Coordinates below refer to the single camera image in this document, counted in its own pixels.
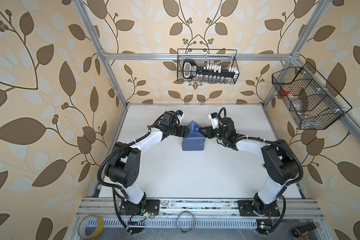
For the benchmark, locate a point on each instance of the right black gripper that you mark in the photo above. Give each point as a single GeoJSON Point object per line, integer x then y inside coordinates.
{"type": "Point", "coordinates": [208, 131]}

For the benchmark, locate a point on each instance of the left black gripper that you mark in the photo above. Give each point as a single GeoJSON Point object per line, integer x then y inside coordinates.
{"type": "Point", "coordinates": [183, 131]}

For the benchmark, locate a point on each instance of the blue wrapping paper sheet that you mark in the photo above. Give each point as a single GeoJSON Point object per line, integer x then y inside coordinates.
{"type": "Point", "coordinates": [195, 140]}

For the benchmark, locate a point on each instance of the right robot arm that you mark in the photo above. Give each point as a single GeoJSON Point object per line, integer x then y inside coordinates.
{"type": "Point", "coordinates": [280, 162]}

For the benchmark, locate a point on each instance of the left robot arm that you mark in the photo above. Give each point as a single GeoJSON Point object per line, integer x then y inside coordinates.
{"type": "Point", "coordinates": [120, 170]}

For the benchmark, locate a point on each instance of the black socket set holder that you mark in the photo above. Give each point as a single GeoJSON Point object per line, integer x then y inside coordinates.
{"type": "Point", "coordinates": [190, 69]}

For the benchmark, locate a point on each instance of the yellow tape roll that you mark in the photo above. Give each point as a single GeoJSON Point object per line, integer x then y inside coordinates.
{"type": "Point", "coordinates": [90, 227]}

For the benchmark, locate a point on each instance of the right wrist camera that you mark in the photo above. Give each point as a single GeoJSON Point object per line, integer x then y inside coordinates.
{"type": "Point", "coordinates": [215, 119]}

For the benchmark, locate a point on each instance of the back wire basket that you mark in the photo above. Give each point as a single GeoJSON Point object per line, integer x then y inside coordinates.
{"type": "Point", "coordinates": [225, 58]}

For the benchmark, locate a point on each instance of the wire basket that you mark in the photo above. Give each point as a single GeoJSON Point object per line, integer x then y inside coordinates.
{"type": "Point", "coordinates": [225, 58]}
{"type": "Point", "coordinates": [314, 103]}

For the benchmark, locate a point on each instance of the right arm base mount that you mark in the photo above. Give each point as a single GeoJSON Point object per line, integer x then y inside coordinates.
{"type": "Point", "coordinates": [251, 208]}

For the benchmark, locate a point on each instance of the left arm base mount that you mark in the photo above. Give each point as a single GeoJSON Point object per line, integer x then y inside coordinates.
{"type": "Point", "coordinates": [147, 206]}

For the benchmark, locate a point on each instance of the right wire basket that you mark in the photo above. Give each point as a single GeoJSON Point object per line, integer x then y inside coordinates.
{"type": "Point", "coordinates": [314, 103]}

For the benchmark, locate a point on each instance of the orange handled screwdriver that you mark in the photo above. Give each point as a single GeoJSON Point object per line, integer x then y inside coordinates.
{"type": "Point", "coordinates": [304, 230]}

